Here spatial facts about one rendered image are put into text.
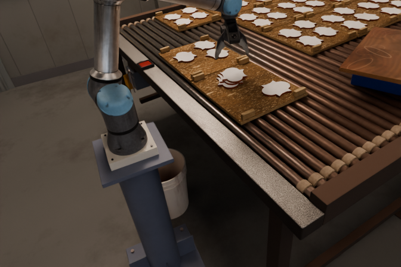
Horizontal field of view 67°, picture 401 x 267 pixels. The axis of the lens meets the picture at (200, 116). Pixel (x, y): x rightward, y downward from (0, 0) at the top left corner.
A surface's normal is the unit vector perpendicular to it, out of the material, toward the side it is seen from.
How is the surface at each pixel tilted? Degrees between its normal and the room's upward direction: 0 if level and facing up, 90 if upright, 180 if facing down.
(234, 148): 0
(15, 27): 90
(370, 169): 0
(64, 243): 0
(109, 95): 10
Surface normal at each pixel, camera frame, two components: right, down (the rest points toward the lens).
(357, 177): -0.10, -0.80
